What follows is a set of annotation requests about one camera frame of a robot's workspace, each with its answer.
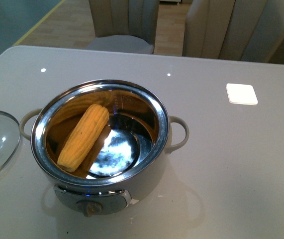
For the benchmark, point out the yellow corn cob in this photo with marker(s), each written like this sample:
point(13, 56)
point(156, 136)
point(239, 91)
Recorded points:
point(83, 137)

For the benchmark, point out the white electric cooking pot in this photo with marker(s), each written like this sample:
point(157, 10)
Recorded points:
point(127, 160)

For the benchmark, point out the beige chair on left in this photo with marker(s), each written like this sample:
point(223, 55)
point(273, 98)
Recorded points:
point(127, 26)

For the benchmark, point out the beige chair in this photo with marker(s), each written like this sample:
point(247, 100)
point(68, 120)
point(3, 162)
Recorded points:
point(239, 30)
point(127, 26)

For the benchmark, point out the beige chair on right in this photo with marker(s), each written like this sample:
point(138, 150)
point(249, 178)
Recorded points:
point(239, 30)

